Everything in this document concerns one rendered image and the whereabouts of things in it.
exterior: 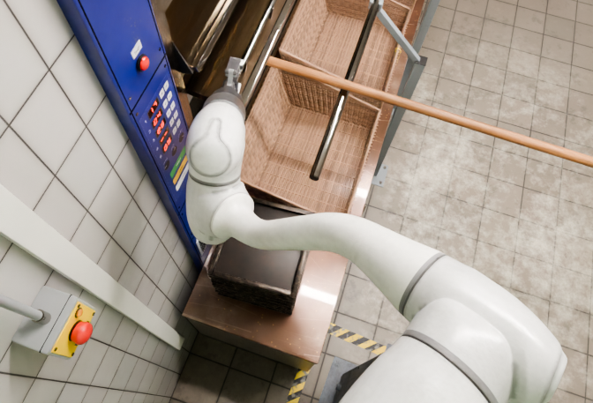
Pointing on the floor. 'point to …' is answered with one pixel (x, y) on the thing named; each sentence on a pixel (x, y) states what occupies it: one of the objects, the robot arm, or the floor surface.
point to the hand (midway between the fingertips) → (235, 76)
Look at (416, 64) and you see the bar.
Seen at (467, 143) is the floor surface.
